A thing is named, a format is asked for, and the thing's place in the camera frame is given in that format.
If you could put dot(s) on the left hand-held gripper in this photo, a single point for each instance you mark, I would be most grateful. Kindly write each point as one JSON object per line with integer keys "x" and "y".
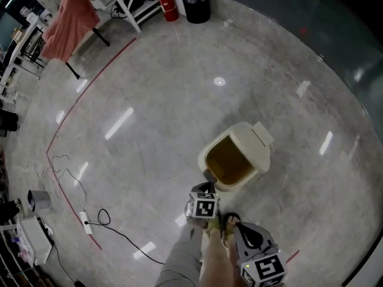
{"x": 204, "y": 206}

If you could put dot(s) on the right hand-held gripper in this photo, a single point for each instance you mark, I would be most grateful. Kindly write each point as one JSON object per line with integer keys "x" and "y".
{"x": 257, "y": 250}

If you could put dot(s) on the cream pedal trash bin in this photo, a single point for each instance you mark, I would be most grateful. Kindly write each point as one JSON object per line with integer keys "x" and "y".
{"x": 249, "y": 143}

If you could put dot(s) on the person's left forearm grey sleeve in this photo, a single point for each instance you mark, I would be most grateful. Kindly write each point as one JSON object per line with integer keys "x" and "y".
{"x": 182, "y": 256}

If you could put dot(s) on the person's right sandalled foot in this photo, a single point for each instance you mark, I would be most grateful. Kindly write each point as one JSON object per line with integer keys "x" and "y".
{"x": 229, "y": 227}

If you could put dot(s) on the person's sandalled foot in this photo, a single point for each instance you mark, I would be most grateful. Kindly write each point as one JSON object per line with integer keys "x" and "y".
{"x": 229, "y": 227}
{"x": 214, "y": 227}

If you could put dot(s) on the person's bare leg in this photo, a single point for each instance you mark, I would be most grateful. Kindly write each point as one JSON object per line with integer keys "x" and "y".
{"x": 217, "y": 262}

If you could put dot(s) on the person's left sandalled foot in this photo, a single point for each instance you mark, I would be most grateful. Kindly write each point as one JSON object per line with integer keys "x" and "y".
{"x": 214, "y": 227}

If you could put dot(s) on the white power strip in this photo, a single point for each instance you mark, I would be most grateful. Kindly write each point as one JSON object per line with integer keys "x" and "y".
{"x": 86, "y": 222}

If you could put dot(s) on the black mesh wastebasket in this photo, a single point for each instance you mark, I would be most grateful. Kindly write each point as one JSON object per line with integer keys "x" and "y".
{"x": 196, "y": 9}

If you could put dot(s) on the small grey box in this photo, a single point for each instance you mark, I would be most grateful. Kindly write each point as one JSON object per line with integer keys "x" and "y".
{"x": 40, "y": 200}

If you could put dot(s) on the black stand legs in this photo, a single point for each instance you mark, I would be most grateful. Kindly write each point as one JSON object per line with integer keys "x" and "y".
{"x": 101, "y": 37}

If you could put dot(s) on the red fire extinguisher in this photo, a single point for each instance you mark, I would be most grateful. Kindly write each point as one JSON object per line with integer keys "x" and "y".
{"x": 167, "y": 3}

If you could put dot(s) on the white storage box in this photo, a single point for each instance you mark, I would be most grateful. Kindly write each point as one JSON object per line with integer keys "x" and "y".
{"x": 34, "y": 239}

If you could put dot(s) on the pink cloth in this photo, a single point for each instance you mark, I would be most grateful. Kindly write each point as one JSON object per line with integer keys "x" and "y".
{"x": 70, "y": 25}

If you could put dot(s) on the black stool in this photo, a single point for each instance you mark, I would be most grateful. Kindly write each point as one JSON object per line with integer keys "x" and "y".
{"x": 8, "y": 120}

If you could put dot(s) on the white shelf rack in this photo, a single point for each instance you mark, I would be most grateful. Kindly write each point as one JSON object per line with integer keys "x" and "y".
{"x": 18, "y": 61}

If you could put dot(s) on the white table frame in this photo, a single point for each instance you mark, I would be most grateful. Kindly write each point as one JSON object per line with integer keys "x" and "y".
{"x": 131, "y": 9}

